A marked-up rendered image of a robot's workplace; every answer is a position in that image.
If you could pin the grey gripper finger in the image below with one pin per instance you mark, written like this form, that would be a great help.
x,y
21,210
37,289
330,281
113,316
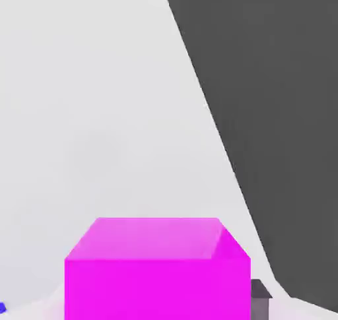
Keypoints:
x,y
258,301

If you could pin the small magenta cube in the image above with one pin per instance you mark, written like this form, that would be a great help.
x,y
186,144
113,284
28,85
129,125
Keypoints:
x,y
158,285

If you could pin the small blue cube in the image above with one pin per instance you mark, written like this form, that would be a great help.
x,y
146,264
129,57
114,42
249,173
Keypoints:
x,y
2,307

